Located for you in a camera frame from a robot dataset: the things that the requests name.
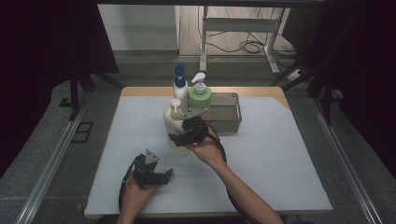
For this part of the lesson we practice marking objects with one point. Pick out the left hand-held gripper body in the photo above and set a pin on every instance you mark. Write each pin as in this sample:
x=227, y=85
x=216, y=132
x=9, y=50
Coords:
x=144, y=172

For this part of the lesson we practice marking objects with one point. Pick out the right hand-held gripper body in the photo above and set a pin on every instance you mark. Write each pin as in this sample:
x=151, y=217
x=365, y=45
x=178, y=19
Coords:
x=196, y=129

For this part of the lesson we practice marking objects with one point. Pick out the cream pump bottle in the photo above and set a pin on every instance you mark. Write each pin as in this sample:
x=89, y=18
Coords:
x=172, y=124

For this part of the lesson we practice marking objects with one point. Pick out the grey metal mesh basket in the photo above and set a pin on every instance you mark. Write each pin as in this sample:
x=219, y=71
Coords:
x=225, y=115

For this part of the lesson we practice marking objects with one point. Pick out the green pump bottle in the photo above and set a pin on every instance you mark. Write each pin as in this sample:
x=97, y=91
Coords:
x=200, y=96

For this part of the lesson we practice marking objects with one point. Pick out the white bottle with blue pump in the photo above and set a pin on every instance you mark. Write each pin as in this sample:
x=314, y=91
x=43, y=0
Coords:
x=180, y=90

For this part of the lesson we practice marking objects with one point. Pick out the person's right hand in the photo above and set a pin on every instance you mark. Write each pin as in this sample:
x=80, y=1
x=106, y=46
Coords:
x=210, y=152

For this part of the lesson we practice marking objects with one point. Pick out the person's left hand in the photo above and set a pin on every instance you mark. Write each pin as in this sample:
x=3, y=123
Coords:
x=134, y=199

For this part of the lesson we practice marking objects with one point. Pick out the white table mat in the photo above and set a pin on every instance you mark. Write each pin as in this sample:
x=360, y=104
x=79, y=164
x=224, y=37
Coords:
x=274, y=161

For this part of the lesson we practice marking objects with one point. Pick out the black metal stand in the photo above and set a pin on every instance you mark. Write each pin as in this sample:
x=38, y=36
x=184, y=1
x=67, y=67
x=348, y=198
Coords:
x=327, y=99
x=74, y=96

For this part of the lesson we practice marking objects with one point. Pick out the white power strip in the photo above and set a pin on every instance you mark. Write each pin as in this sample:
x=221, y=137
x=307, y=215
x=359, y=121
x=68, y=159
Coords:
x=294, y=75

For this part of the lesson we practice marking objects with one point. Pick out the white cabinet panel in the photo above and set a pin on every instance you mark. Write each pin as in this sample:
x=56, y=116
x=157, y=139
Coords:
x=138, y=28

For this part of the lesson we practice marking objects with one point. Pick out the metal floor rail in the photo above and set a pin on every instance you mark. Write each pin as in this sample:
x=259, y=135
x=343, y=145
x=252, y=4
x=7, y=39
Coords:
x=345, y=158
x=53, y=158

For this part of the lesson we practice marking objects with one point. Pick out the white metal desk frame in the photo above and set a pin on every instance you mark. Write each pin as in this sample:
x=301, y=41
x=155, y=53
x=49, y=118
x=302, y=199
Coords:
x=238, y=25

